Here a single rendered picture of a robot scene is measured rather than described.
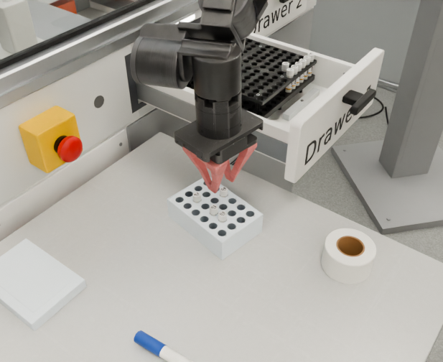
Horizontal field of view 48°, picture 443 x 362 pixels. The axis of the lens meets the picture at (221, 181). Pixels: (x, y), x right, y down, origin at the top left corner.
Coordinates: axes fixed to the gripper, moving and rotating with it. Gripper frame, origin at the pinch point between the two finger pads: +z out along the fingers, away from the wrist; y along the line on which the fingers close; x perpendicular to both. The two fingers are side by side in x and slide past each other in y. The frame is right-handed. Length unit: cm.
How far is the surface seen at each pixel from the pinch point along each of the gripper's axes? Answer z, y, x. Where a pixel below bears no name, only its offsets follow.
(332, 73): -0.1, -35.0, -7.5
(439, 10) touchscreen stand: 17, -115, -26
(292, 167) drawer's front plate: 1.5, -10.7, 3.9
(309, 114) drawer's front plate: -6.2, -13.8, 3.6
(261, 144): 0.9, -11.2, -2.8
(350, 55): 77, -176, -92
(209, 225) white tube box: 6.7, 2.7, 0.1
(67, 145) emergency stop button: -3.3, 12.8, -18.4
